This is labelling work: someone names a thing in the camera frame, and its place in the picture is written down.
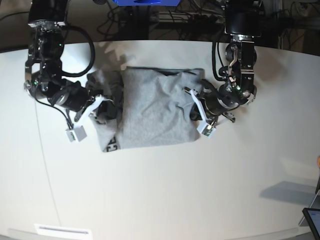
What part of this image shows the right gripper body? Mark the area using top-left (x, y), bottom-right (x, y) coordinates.
top-left (49, 82), bottom-right (89, 113)

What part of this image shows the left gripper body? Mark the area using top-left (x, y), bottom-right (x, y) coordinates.
top-left (202, 91), bottom-right (240, 116)

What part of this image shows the grey T-shirt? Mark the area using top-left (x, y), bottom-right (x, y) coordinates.
top-left (85, 67), bottom-right (205, 153)

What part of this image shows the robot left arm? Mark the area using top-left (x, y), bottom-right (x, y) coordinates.
top-left (196, 0), bottom-right (262, 121)

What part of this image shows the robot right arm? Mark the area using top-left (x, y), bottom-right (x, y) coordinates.
top-left (24, 0), bottom-right (117, 129)

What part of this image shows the white paper label strip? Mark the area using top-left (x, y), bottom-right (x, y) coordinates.
top-left (34, 223), bottom-right (92, 239)

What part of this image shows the tablet with stand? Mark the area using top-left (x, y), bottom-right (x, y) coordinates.
top-left (298, 179), bottom-right (320, 240)

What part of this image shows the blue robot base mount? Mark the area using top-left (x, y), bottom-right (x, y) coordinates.
top-left (112, 0), bottom-right (180, 7)

